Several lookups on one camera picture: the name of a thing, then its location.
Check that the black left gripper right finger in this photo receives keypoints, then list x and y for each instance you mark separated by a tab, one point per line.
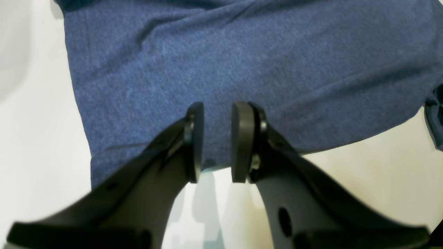
306	208

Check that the dark blue t-shirt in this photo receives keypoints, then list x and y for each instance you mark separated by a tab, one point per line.
327	73

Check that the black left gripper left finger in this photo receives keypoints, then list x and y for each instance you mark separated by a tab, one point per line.
129	210

